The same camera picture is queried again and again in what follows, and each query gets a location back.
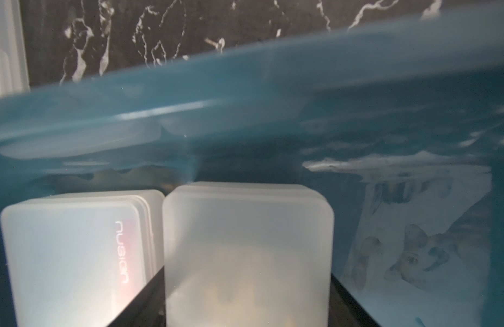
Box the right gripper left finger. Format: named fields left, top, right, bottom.
left=108, top=267, right=166, bottom=327

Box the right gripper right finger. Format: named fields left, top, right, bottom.
left=328, top=275, right=380, bottom=327

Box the clear case with red pen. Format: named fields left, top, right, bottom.
left=0, top=189, right=165, bottom=326

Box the clear case with pencil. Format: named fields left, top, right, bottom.
left=163, top=182, right=335, bottom=326

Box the clear ribbed case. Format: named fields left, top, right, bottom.
left=0, top=0, right=29, bottom=98

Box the teal storage box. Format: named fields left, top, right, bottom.
left=0, top=1, right=504, bottom=326

